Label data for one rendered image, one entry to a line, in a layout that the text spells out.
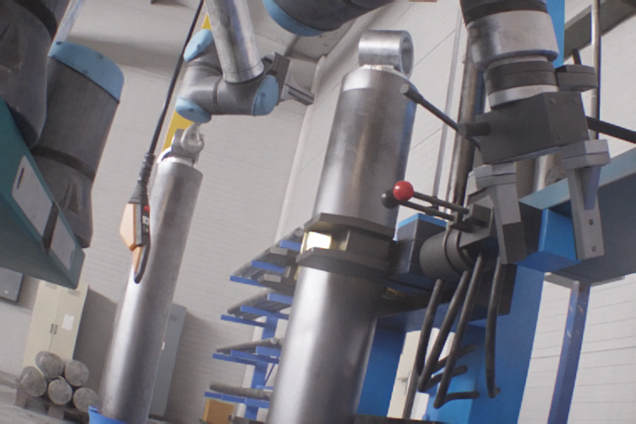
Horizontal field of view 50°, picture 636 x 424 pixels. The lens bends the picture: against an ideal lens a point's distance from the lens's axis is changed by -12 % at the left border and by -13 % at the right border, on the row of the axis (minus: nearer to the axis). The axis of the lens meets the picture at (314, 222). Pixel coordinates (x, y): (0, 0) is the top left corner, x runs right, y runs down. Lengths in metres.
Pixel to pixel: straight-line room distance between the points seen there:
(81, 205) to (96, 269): 11.50
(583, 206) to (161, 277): 2.53
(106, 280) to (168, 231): 9.43
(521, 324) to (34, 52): 1.64
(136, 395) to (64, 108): 2.11
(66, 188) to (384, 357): 1.42
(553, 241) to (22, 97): 1.05
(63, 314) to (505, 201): 11.25
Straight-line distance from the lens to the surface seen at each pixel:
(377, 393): 2.24
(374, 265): 1.62
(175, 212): 3.12
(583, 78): 0.75
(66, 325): 11.87
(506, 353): 1.99
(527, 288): 2.04
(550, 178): 1.45
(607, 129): 1.17
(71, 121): 1.04
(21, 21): 0.60
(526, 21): 0.71
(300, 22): 0.76
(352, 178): 1.89
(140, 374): 3.04
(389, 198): 1.36
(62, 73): 1.06
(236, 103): 1.65
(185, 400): 12.51
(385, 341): 2.25
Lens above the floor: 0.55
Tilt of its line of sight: 15 degrees up
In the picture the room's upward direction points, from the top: 12 degrees clockwise
